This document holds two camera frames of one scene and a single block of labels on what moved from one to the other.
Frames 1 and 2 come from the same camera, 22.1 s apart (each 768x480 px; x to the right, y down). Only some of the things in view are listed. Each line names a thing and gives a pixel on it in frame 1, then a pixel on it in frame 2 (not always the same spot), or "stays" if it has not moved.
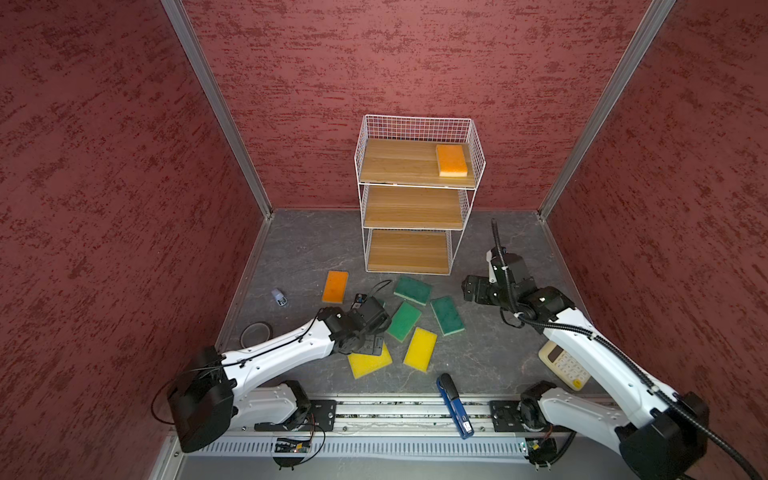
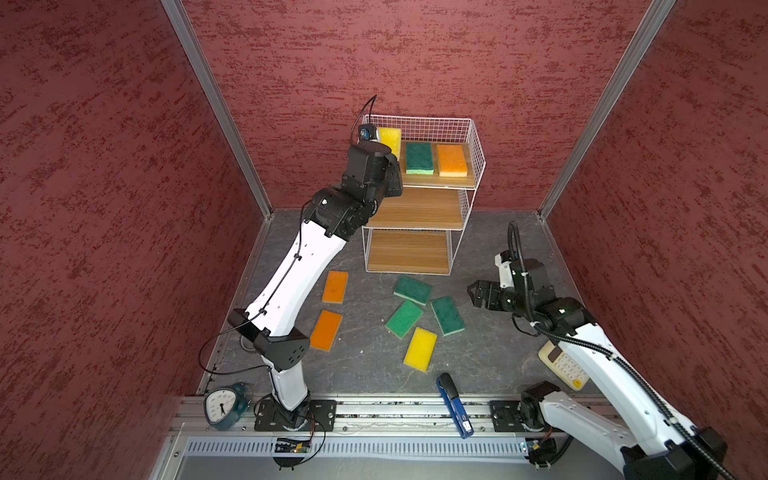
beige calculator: (572, 371) stays
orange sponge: (451, 160) stays
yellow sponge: (362, 364) to (392, 138)
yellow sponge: (420, 350) stays
